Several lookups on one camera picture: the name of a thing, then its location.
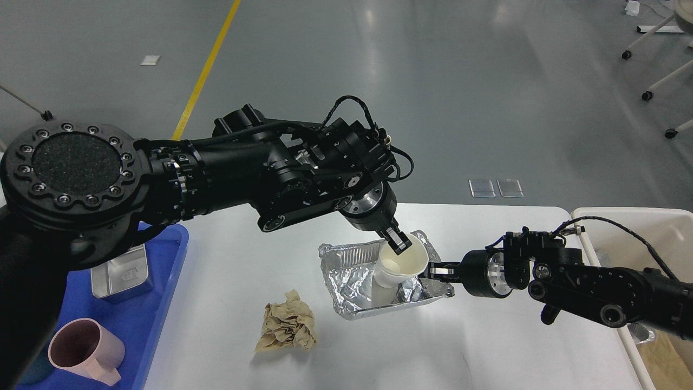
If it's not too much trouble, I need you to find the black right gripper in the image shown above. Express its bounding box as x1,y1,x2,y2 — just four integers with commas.
419,250,512,299

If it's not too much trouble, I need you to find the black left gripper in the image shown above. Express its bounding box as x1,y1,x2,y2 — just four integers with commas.
340,181,413,255

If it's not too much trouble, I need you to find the white paper cup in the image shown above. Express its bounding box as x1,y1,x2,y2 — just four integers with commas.
371,233,430,304

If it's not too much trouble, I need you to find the aluminium foil tray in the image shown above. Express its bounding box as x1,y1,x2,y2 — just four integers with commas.
318,239,455,320

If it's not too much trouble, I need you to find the brown paper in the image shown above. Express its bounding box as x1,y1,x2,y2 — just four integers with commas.
636,331,692,389
254,289,317,353

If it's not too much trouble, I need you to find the stainless steel rectangular tin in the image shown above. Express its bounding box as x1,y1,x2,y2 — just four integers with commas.
90,244,154,304

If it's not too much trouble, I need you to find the pink ceramic mug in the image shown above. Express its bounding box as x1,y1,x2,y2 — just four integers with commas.
47,318,126,387

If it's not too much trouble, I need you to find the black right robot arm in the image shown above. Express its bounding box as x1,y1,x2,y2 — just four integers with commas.
421,217,692,341

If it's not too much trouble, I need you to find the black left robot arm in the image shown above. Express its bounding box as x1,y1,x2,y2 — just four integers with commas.
1,95,411,389

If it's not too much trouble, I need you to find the clear floor plate left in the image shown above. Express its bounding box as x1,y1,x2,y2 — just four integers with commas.
468,179,496,198

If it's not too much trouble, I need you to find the clear floor plate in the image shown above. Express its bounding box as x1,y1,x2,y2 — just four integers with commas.
496,179,524,198
468,179,496,198

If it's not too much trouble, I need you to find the clear floor plate right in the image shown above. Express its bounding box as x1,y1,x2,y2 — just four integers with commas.
496,179,524,198

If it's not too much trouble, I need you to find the foil tray in bin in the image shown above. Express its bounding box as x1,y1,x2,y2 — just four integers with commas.
627,323,657,345

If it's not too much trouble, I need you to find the beige waste bin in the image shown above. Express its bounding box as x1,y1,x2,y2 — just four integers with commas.
571,207,692,389

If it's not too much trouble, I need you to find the brown paper in bin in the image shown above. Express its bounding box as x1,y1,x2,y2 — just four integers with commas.
636,331,692,389

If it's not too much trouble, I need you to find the blue plastic tray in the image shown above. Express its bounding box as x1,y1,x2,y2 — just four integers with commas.
16,222,189,390

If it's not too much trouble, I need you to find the white paper on floor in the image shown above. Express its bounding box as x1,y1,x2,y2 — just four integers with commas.
140,55,161,66

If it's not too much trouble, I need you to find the white rolling chair base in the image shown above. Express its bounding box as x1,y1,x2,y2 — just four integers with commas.
620,0,693,140

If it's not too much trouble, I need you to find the rolling stand leg left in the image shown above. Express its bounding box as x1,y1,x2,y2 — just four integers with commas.
1,84,54,121

